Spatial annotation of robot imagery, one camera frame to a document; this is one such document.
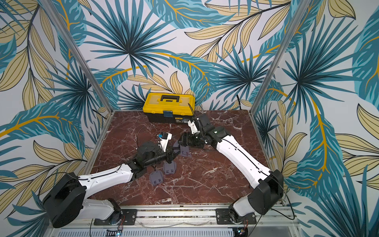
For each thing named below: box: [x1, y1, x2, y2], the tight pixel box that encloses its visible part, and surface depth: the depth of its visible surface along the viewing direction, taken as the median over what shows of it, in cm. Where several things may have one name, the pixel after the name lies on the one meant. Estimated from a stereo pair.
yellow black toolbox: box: [142, 92, 196, 124], surface depth 103 cm
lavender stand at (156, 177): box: [149, 170, 164, 187], surface depth 86 cm
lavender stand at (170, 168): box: [162, 160, 177, 175], surface depth 90 cm
